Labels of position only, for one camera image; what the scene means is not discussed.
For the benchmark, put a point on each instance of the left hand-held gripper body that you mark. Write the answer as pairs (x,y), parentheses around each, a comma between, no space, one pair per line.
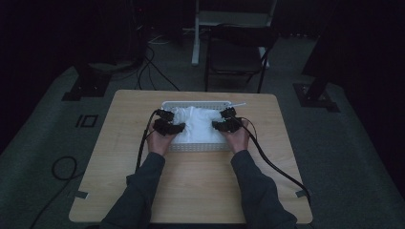
(163,124)

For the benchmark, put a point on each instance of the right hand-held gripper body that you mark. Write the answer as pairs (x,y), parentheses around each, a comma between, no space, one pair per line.
(232,124)

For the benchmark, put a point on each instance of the white cloth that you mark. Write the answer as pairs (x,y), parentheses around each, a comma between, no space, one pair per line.
(199,124)

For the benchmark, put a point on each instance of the white perforated plastic basket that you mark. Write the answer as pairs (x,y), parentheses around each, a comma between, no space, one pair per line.
(197,147)

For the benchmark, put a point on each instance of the person's right hand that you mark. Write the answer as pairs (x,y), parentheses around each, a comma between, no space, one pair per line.
(238,141)

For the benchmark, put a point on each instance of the person's left hand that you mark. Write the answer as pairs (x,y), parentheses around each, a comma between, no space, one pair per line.
(159,143)

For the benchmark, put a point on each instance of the white strip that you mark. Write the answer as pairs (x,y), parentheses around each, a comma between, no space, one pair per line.
(238,105)

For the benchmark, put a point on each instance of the black chair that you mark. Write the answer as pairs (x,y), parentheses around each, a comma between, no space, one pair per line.
(235,57)

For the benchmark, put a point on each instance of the black stand base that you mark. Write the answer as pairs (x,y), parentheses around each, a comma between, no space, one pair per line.
(315,95)
(87,86)

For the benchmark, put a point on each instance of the grey tape piece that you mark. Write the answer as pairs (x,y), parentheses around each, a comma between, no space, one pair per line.
(79,194)
(300,193)

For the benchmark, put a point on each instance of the metal stand frame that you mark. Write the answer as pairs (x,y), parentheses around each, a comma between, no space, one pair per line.
(195,38)

